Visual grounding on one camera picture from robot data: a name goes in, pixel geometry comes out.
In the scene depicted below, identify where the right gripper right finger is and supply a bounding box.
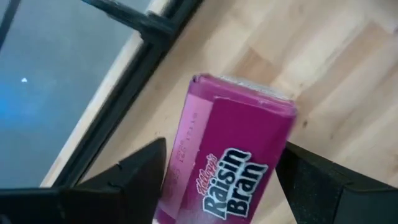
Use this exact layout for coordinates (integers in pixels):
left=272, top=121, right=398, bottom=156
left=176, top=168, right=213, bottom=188
left=275, top=142, right=398, bottom=224

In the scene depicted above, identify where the Raisin Bran cereal box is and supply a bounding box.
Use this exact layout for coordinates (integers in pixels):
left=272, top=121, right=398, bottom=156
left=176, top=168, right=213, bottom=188
left=154, top=73, right=298, bottom=224

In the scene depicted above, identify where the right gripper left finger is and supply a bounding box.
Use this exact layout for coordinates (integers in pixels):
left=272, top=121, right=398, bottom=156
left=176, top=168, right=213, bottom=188
left=0, top=138, right=167, bottom=224

